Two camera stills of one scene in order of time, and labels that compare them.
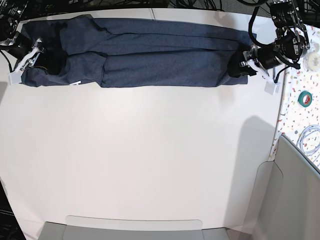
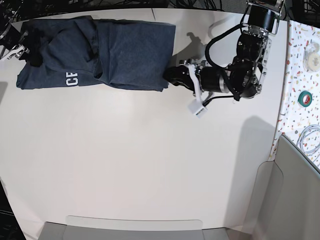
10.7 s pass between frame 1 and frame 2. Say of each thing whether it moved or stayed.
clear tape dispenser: stayed
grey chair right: stayed
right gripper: moved
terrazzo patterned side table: stayed
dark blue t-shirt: moved
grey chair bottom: stayed
